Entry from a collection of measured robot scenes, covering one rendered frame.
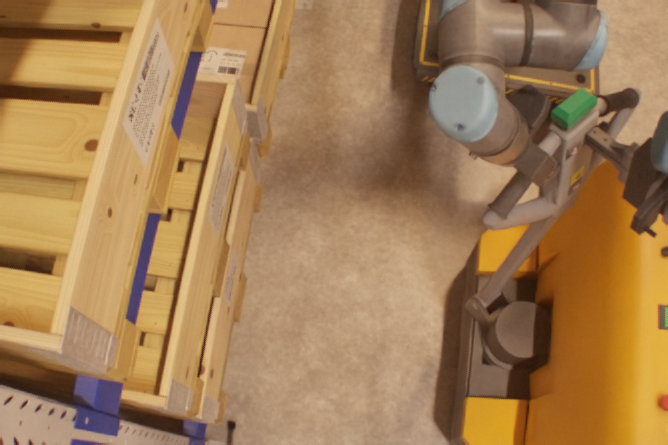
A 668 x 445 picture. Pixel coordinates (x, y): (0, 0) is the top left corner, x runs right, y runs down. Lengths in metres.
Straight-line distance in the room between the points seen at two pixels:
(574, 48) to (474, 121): 0.19
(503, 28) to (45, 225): 0.81
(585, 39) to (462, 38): 0.17
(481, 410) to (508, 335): 0.24
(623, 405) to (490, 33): 0.99
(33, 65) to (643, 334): 1.45
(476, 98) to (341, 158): 1.79
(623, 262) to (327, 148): 1.35
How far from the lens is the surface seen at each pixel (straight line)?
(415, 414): 2.39
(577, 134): 1.19
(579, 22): 0.97
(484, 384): 2.15
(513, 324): 2.04
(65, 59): 1.39
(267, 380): 2.41
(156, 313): 1.71
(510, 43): 0.95
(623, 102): 1.32
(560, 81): 2.57
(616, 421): 1.65
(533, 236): 1.53
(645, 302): 1.69
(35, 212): 1.25
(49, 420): 1.11
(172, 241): 1.76
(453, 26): 0.94
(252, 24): 2.39
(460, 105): 0.88
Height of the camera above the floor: 2.37
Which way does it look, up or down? 69 degrees down
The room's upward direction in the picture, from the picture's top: 2 degrees counter-clockwise
